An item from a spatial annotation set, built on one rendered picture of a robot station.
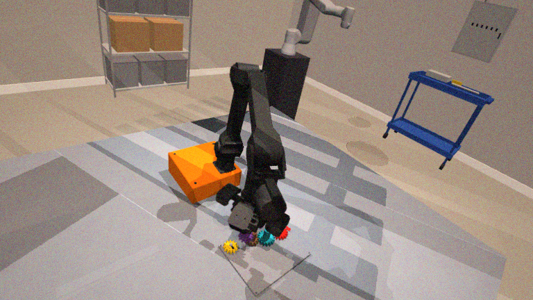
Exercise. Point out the cyan gear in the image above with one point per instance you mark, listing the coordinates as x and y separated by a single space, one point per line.
265 238

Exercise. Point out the purple gear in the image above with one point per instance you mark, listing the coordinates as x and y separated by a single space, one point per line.
246 237

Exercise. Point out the brown gear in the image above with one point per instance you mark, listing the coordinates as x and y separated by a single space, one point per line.
255 239

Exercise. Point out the red gear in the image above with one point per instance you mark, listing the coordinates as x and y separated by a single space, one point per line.
283 235

